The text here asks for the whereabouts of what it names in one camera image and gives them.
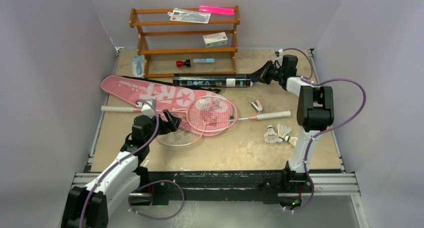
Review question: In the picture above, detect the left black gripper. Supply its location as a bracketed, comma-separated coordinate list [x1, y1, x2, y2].
[144, 109, 180, 145]

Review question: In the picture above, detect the pink badminton racket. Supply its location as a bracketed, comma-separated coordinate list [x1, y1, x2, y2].
[101, 105, 204, 147]
[185, 95, 292, 133]

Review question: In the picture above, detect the black shuttlecock tube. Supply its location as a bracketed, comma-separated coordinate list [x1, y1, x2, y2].
[172, 73, 256, 88]

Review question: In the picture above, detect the white feather shuttlecock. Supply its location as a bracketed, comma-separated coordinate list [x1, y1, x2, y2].
[277, 123, 292, 139]
[263, 125, 280, 144]
[283, 135, 298, 147]

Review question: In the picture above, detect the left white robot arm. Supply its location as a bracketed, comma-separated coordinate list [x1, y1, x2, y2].
[60, 109, 182, 228]

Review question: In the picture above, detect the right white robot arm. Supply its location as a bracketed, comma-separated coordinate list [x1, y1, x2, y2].
[250, 55, 335, 192]

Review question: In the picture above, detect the white pink small clip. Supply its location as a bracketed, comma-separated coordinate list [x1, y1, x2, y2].
[250, 100, 263, 113]

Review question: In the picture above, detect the pink racket cover bag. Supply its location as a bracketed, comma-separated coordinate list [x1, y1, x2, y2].
[100, 75, 221, 111]

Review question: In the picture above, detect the white red small box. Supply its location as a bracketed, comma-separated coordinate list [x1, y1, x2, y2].
[202, 32, 228, 48]

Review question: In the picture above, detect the light blue glue stick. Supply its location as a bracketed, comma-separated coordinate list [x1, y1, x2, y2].
[192, 58, 215, 64]

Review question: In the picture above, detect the light blue packaged item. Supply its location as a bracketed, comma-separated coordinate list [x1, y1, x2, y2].
[132, 54, 145, 78]

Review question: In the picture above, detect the pink flat ruler package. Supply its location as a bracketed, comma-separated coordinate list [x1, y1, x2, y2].
[199, 5, 235, 16]

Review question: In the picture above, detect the clear plastic blister package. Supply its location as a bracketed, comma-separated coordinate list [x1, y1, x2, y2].
[167, 8, 212, 24]

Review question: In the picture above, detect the wooden three-tier shelf rack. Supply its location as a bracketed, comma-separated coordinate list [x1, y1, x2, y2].
[128, 5, 241, 78]

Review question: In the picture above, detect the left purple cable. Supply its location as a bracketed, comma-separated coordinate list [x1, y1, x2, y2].
[78, 100, 186, 228]

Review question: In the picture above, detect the purple cable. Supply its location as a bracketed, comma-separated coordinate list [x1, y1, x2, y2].
[78, 100, 186, 228]
[278, 47, 367, 214]

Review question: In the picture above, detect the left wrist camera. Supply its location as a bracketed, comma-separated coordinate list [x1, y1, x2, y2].
[136, 99, 156, 118]

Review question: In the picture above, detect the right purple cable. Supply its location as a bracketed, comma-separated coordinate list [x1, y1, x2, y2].
[278, 47, 367, 214]

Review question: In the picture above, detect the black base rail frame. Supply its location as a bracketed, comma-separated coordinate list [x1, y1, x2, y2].
[67, 168, 360, 208]

